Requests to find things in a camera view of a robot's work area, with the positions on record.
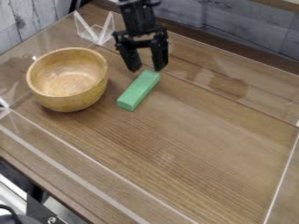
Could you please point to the wooden bowl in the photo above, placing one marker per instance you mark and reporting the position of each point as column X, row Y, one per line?
column 68, row 79

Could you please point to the green rectangular block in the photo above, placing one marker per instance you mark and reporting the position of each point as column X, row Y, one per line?
column 137, row 90

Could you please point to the clear acrylic tray walls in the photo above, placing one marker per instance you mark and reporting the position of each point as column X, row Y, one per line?
column 206, row 154

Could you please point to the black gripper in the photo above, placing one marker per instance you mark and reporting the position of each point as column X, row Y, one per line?
column 139, row 18

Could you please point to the black metal bracket with screw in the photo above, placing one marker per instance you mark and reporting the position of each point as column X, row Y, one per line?
column 51, row 212

